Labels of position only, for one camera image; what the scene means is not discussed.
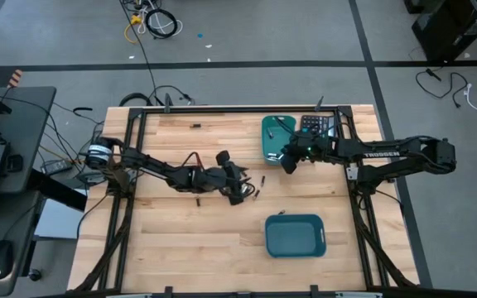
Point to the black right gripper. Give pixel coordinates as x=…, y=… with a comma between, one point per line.
x=313, y=145

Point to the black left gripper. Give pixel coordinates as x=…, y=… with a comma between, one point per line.
x=213, y=180

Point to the silver AA battery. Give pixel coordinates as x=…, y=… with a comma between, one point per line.
x=270, y=132
x=271, y=156

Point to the light teal plastic bin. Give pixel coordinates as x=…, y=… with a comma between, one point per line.
x=273, y=145

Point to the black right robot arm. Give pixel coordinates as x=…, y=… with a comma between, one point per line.
x=387, y=155

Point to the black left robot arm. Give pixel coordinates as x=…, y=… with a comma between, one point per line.
x=147, y=163

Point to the silver and black battery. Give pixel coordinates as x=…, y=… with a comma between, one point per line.
x=245, y=189

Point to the black desk calculator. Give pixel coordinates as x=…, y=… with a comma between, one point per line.
x=317, y=122

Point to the dark blue-teal plastic bin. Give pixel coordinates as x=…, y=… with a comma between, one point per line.
x=294, y=236

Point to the white light bar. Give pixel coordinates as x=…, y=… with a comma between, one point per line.
x=358, y=295

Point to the white board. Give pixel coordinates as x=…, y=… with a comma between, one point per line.
x=60, y=219

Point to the black cabinet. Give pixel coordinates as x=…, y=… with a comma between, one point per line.
x=449, y=29

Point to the black power adapter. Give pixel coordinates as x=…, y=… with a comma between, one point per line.
x=56, y=166

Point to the grey desk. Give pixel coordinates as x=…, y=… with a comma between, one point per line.
x=31, y=124

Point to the black caster wheel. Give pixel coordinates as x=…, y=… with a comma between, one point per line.
x=35, y=274

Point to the small black desk device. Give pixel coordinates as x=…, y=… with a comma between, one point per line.
x=15, y=162

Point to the black computer mouse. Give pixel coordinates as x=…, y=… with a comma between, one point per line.
x=0, y=256

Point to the black frame clamp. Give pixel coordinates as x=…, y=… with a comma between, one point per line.
x=314, y=290
x=168, y=291
x=319, y=103
x=167, y=103

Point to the black aluminium table frame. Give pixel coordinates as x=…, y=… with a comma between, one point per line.
x=238, y=109

